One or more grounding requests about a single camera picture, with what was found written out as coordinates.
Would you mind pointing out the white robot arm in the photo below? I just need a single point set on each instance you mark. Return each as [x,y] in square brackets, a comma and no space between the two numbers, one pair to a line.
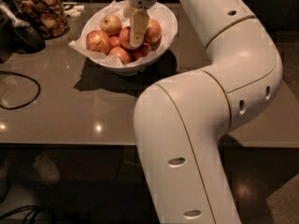
[179,120]

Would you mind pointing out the white paper liner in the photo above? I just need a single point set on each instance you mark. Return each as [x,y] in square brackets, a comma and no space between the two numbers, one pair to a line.
[78,45]

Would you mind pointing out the small apple middle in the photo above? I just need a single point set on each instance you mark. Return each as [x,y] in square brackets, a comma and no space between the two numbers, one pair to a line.
[114,41]

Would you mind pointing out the white shoe under table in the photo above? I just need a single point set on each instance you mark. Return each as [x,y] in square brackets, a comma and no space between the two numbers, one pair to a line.
[47,169]

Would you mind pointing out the black appliance with silver handle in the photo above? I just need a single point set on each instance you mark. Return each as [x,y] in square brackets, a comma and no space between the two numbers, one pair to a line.
[16,35]

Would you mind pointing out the white bowl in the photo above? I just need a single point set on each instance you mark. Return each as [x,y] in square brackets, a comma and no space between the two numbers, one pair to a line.
[168,25]

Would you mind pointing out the glass jar of dried chips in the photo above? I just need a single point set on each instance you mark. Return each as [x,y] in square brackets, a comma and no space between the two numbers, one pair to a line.
[47,16]

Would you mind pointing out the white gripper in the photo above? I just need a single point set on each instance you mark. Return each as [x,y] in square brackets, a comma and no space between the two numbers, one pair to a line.
[139,20]

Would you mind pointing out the small white items behind bowl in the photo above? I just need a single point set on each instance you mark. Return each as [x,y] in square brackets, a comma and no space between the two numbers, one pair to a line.
[73,11]

